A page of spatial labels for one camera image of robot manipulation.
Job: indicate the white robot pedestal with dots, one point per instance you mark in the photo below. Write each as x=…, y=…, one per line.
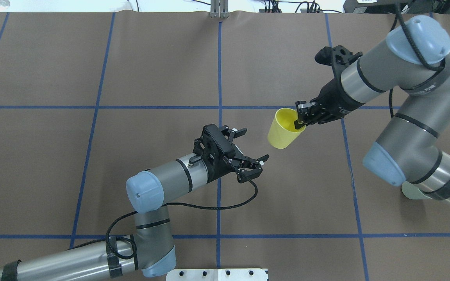
x=231, y=274

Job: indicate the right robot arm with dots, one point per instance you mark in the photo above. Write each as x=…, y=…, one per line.
x=415, y=56

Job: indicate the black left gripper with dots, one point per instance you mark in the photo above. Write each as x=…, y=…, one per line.
x=221, y=167

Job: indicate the aluminium frame post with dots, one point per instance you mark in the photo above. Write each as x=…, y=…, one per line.
x=219, y=9

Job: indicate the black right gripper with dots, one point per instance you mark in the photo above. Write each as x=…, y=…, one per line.
x=335, y=100

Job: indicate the black box with label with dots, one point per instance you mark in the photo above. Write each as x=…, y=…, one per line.
x=372, y=6

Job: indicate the green plastic cup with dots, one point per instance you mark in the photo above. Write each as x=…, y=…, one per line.
x=412, y=192

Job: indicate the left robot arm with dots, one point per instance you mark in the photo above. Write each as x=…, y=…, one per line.
x=141, y=240

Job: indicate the yellow plastic cup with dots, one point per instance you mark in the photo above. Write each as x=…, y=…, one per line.
x=285, y=128

